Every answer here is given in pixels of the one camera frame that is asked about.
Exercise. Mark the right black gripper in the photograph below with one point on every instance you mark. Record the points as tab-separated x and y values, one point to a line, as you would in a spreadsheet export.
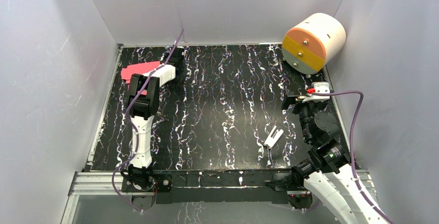
289	98

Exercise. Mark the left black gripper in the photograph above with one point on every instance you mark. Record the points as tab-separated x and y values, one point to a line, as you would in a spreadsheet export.
179	63

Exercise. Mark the pink paper box sheet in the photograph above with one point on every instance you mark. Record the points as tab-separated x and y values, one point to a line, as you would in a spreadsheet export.
141	68

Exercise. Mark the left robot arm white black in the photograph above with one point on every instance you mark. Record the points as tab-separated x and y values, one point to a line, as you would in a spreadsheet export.
144	85

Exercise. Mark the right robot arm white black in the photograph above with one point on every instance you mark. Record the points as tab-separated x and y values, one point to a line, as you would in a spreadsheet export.
330	173

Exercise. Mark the small white plastic clip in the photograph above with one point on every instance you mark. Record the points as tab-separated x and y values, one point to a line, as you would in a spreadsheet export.
273	137

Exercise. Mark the round drawer cabinet toy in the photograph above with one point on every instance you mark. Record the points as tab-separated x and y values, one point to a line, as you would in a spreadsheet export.
311	44

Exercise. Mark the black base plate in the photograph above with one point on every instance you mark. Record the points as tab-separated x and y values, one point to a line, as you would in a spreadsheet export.
229	195

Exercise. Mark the aluminium front rail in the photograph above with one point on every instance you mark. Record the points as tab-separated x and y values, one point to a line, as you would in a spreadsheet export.
109	183

